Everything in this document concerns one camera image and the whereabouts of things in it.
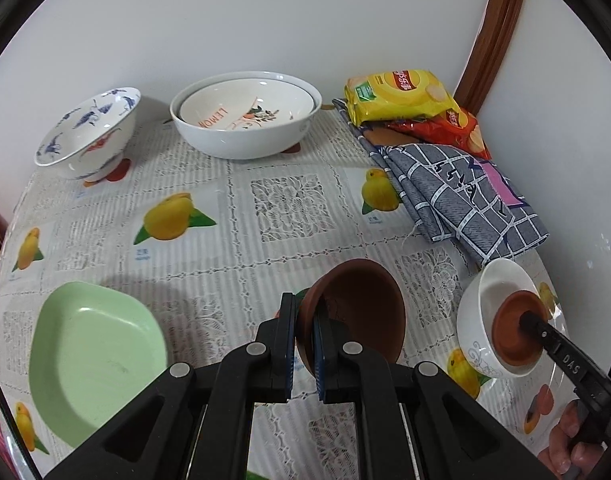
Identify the grey checked cloth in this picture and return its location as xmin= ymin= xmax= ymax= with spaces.
xmin=332 ymin=98 xmax=549 ymax=269

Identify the person's right hand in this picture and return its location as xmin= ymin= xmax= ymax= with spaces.
xmin=538 ymin=402 xmax=600 ymax=479

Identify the blue and white patterned bowl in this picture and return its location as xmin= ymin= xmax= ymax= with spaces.
xmin=34 ymin=86 xmax=142 ymax=184

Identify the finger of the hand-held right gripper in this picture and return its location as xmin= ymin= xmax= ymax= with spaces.
xmin=519 ymin=312 xmax=611 ymax=397

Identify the fruit printed tablecloth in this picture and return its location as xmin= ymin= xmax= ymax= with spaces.
xmin=0 ymin=105 xmax=572 ymax=480

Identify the green square plate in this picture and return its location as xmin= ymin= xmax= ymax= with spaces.
xmin=28 ymin=281 xmax=169 ymax=449

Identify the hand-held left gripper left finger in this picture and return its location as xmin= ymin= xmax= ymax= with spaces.
xmin=46 ymin=292 xmax=299 ymax=480

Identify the brown wooden door frame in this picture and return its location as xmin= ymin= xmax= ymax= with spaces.
xmin=453 ymin=0 xmax=529 ymax=117

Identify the small brown bowl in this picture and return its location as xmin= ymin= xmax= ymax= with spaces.
xmin=491 ymin=292 xmax=547 ymax=367
xmin=294 ymin=258 xmax=407 ymax=382

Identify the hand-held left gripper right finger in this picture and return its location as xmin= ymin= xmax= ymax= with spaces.
xmin=313 ymin=310 xmax=556 ymax=480

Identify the white bowl with grey pattern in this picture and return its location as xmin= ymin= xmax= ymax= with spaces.
xmin=456 ymin=258 xmax=561 ymax=378

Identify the white bowl with lemon print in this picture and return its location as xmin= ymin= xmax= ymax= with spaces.
xmin=179 ymin=80 xmax=317 ymax=131

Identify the yellow chip bag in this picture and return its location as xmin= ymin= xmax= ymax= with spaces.
xmin=344 ymin=68 xmax=459 ymax=127

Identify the red chip bag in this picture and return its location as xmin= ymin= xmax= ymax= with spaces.
xmin=385 ymin=106 xmax=491 ymax=161

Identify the large white bowl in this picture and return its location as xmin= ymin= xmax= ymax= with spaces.
xmin=169 ymin=70 xmax=323 ymax=160

